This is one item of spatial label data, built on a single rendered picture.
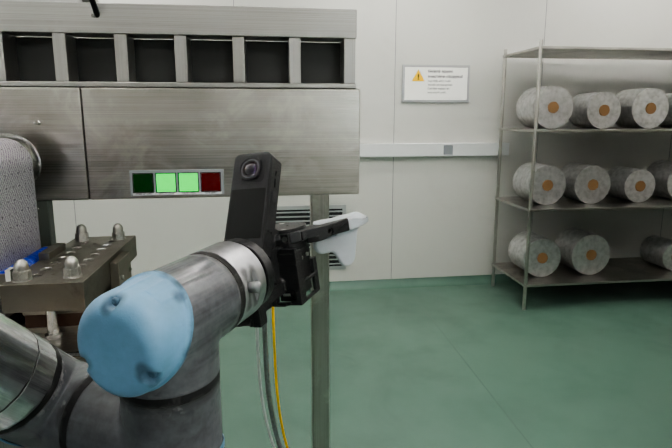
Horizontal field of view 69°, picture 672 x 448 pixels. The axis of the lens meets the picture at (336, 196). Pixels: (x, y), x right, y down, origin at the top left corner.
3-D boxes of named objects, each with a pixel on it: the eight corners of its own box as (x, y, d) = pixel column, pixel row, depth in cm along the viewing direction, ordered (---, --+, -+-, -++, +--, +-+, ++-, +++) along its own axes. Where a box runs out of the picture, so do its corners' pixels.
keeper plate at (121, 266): (112, 306, 119) (109, 263, 117) (124, 292, 129) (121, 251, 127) (123, 306, 119) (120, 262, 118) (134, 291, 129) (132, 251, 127)
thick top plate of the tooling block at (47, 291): (2, 313, 100) (-1, 285, 99) (78, 257, 139) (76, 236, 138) (85, 309, 102) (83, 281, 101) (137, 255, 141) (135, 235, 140)
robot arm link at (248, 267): (166, 252, 44) (245, 249, 41) (197, 240, 48) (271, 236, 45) (180, 333, 45) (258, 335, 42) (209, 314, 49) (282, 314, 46)
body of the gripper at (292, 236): (267, 288, 60) (209, 327, 49) (256, 219, 59) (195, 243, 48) (325, 287, 57) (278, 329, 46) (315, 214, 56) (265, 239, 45)
